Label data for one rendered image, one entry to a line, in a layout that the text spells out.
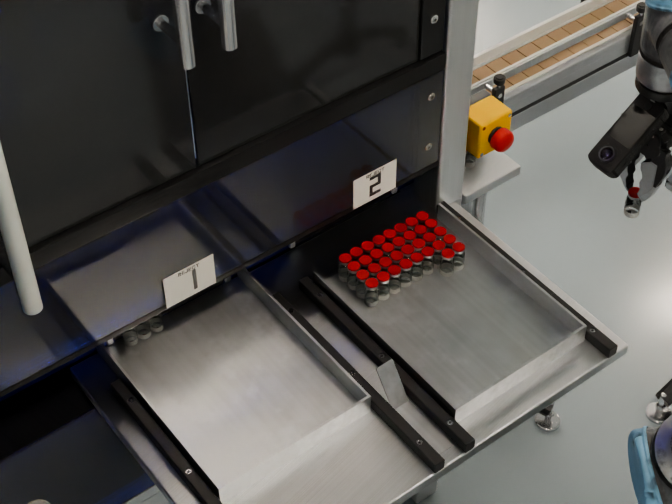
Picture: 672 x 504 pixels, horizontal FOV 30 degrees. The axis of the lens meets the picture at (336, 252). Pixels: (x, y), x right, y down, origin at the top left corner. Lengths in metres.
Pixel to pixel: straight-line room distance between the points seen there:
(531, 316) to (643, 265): 1.39
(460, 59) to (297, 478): 0.67
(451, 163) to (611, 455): 1.07
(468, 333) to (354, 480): 0.32
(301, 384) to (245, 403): 0.09
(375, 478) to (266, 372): 0.25
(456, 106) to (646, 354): 1.29
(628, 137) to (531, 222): 1.72
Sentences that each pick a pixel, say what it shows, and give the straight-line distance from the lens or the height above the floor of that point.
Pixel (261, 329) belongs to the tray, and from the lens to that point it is 1.93.
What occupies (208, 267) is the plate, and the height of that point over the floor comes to 1.03.
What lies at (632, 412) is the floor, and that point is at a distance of 3.01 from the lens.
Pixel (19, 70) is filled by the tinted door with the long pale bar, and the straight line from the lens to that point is 1.48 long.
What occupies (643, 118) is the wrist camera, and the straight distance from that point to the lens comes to 1.70.
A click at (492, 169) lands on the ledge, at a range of 2.21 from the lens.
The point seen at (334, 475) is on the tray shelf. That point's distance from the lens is 1.77.
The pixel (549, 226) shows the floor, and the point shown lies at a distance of 3.39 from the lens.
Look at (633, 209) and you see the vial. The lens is 1.84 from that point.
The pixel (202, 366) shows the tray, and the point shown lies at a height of 0.88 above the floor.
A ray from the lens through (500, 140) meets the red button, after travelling 2.07.
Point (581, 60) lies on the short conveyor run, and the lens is 2.39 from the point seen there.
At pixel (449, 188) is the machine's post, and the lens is 2.10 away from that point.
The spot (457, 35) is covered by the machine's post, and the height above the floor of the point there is 1.23.
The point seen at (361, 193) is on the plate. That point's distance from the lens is 1.95.
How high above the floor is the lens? 2.34
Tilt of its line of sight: 45 degrees down
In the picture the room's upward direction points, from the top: 1 degrees counter-clockwise
